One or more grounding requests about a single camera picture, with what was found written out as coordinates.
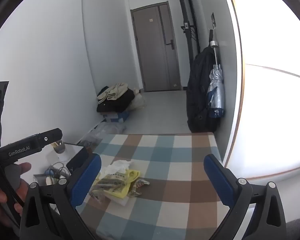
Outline white tissue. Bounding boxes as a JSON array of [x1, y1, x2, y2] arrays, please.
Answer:
[[103, 160, 133, 176]]

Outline yellow plastic bag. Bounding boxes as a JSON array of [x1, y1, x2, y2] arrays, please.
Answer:
[[94, 169, 141, 198]]

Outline blue and white box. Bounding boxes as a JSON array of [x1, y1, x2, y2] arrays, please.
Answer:
[[102, 110, 130, 123]]

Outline silver folded umbrella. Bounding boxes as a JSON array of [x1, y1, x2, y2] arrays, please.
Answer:
[[206, 30, 226, 118]]

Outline beige plastic sack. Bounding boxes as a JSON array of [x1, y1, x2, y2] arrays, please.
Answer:
[[129, 88, 146, 111]]

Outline tangled cables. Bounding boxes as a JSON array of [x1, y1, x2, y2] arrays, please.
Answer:
[[45, 161, 71, 180]]

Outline white wood-framed sliding door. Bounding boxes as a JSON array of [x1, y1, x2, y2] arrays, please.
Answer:
[[222, 0, 300, 180]]

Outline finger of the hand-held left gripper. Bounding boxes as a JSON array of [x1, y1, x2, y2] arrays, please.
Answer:
[[39, 128, 63, 147]]

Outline grey door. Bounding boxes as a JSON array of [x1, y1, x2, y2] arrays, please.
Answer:
[[130, 2, 182, 92]]

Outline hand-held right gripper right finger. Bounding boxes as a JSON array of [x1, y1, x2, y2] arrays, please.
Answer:
[[204, 154, 288, 240]]

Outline black metal rack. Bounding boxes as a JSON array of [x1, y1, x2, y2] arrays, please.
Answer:
[[174, 0, 199, 55]]

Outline black backpack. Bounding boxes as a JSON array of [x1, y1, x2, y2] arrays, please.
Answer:
[[186, 46, 224, 133]]

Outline black flat device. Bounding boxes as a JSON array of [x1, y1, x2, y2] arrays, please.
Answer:
[[65, 143, 90, 175]]

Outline colourful snack wrapper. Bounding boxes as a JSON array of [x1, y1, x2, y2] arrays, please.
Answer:
[[129, 177, 151, 196]]

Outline checked cloth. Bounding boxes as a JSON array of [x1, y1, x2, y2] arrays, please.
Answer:
[[75, 132, 231, 240]]

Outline clear plastic bag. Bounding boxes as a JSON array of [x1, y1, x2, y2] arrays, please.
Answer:
[[77, 121, 127, 148]]

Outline beige folded clothes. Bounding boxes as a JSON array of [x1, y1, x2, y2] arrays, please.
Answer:
[[97, 82, 129, 103]]

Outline black folded clothes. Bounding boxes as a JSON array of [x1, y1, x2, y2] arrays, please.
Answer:
[[97, 87, 136, 113]]

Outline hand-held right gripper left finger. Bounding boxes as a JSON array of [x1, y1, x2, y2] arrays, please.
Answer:
[[19, 153, 102, 240]]

